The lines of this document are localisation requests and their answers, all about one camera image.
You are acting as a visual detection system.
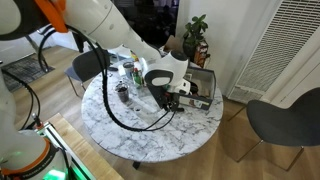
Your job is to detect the large black flat television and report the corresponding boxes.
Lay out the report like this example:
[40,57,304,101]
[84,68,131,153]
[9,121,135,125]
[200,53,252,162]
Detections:
[112,0,180,48]

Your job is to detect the black table pedestal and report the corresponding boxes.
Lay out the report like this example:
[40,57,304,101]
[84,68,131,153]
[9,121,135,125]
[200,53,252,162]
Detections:
[131,160,142,171]

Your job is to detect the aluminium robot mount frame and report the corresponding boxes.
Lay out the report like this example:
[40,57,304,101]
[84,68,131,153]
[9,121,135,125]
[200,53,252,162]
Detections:
[32,121,97,180]

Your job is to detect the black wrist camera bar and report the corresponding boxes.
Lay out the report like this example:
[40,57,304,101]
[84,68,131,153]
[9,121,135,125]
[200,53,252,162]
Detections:
[152,83,168,110]

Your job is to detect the yellow lid supplement bottle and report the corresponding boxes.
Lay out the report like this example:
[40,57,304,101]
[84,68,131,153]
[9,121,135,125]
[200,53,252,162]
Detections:
[130,50,140,63]

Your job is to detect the white folded napkin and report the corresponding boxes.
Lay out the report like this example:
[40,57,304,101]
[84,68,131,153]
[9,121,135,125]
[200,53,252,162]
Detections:
[117,64,127,77]

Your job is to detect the grey patterned rug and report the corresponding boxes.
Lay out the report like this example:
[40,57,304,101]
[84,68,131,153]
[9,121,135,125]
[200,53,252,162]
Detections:
[0,54,56,94]

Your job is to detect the green hot sauce bottle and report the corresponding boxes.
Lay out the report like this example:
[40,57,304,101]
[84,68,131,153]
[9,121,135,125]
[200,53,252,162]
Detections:
[132,67,143,90]

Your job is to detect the black lever orange collar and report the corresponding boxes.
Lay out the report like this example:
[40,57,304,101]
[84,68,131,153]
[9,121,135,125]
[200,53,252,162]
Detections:
[30,112,45,130]

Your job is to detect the open grey cardboard box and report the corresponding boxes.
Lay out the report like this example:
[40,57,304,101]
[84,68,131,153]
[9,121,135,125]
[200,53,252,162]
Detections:
[179,67,217,111]

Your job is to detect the orange printed carton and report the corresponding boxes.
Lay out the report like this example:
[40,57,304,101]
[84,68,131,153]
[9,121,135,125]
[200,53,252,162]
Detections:
[193,40,211,69]

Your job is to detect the dark cup with contents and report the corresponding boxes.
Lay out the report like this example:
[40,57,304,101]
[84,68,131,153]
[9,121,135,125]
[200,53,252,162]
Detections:
[115,80,131,104]

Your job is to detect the dark grey shell chair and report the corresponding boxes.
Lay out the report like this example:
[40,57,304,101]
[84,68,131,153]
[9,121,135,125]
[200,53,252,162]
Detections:
[229,87,320,173]

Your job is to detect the silver tin can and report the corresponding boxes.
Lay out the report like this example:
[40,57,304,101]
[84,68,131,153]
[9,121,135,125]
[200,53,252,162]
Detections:
[122,61,135,80]

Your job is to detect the white louvred vent cover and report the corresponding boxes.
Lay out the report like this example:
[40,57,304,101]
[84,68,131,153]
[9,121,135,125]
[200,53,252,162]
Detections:
[227,0,320,105]

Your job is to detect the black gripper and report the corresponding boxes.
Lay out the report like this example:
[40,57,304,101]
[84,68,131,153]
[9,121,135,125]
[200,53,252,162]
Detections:
[164,91,185,113]

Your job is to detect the dark chair thin metal legs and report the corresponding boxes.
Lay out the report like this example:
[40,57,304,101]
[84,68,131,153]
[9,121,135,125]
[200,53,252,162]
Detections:
[64,46,111,98]

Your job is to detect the green potted plant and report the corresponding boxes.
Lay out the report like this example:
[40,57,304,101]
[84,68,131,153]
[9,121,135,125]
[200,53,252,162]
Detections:
[182,13,210,62]

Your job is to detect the brown cardboard piece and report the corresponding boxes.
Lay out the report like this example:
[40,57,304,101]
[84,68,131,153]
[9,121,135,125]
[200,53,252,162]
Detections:
[162,34,185,55]

